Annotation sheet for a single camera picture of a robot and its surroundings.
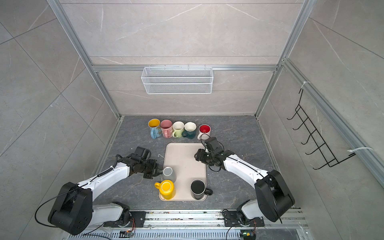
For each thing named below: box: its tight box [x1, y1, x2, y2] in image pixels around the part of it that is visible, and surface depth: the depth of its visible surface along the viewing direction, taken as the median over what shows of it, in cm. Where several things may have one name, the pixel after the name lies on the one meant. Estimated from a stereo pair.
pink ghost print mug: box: [160, 119, 173, 139], surface depth 102 cm
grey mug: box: [162, 166, 177, 183], surface depth 81 cm
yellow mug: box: [154, 179, 176, 200], surface depth 76 cm
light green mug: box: [172, 120, 185, 138], surface depth 103 cm
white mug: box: [197, 124, 212, 140], surface depth 106 cm
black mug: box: [190, 179, 213, 200], surface depth 76 cm
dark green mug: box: [182, 121, 197, 140], surface depth 103 cm
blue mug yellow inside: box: [148, 118, 163, 140], surface depth 103 cm
